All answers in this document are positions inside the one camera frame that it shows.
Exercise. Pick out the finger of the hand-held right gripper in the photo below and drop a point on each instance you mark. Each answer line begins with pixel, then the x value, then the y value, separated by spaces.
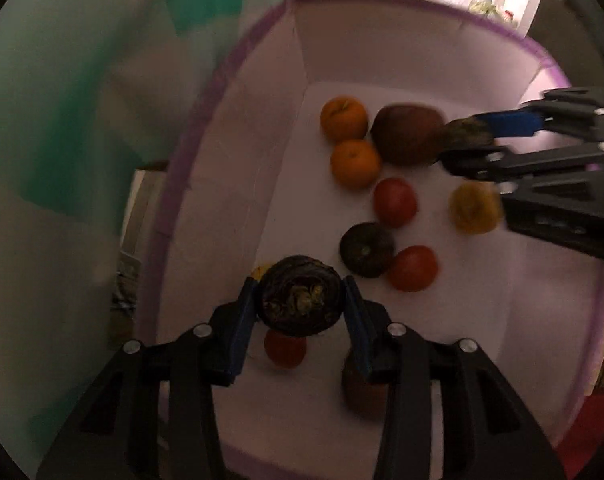
pixel 512 122
pixel 482 162

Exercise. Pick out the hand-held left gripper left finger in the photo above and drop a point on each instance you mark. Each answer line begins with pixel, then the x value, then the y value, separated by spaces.
pixel 239 340

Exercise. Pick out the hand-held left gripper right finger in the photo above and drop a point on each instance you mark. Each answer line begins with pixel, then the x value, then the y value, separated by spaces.
pixel 358 340

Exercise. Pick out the dark water chestnut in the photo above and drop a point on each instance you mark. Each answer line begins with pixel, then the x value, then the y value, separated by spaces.
pixel 367 250
pixel 297 295
pixel 464 132

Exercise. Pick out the striped yellow pepino melon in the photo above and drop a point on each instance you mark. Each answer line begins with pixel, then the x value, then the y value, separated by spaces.
pixel 474 207

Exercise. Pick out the wrinkled dark red apple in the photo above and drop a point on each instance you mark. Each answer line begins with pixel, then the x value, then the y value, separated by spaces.
pixel 364 395

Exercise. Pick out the plain yellow pepino melon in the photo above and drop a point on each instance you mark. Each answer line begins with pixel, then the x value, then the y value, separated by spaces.
pixel 259 272

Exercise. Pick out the large dark red apple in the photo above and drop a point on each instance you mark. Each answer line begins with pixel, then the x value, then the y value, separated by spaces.
pixel 407 132

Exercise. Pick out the oval red tomato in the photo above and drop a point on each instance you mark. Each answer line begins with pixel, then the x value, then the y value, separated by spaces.
pixel 412 267

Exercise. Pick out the large orange with stem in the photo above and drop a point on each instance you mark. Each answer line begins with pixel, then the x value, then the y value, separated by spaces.
pixel 354 162

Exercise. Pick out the small orange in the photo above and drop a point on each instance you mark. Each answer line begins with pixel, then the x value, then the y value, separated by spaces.
pixel 344 119

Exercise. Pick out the white box with purple rim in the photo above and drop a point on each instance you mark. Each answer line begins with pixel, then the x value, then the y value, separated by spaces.
pixel 332 45

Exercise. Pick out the green plant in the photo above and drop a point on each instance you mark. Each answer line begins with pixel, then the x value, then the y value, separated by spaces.
pixel 484 9

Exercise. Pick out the green white checked tablecloth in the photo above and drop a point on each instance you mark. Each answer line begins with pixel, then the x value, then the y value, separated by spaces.
pixel 57 160

